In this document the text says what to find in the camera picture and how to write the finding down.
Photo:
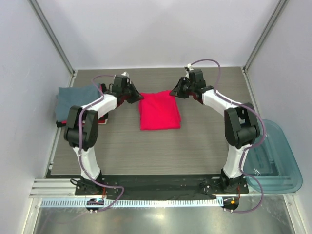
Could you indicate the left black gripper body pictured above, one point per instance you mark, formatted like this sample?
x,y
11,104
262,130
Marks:
x,y
126,92

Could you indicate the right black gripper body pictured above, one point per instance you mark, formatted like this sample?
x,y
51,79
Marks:
x,y
191,87

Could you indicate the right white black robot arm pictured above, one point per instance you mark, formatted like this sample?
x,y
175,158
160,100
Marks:
x,y
241,127

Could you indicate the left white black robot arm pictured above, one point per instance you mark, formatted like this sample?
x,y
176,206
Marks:
x,y
81,130

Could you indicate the folded grey-blue t shirt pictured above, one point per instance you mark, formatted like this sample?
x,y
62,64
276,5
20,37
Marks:
x,y
74,96

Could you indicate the blue plastic bin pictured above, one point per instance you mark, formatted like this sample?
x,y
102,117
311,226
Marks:
x,y
273,164

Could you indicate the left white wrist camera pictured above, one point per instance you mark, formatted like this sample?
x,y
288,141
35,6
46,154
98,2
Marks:
x,y
126,74

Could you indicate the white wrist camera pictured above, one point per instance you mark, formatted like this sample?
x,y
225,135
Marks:
x,y
126,74
189,67

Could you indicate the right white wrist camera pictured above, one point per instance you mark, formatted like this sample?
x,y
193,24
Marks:
x,y
189,67

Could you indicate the right aluminium frame post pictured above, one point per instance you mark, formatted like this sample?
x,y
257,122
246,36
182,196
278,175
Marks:
x,y
279,8

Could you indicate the aluminium frame post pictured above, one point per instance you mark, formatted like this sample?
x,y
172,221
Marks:
x,y
50,33
279,8

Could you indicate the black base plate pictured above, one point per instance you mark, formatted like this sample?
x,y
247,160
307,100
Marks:
x,y
160,187

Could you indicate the slotted cable duct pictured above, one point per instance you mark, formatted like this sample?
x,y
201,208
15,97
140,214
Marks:
x,y
98,203

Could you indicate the left aluminium frame post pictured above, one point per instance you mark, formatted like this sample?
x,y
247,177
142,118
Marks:
x,y
50,33

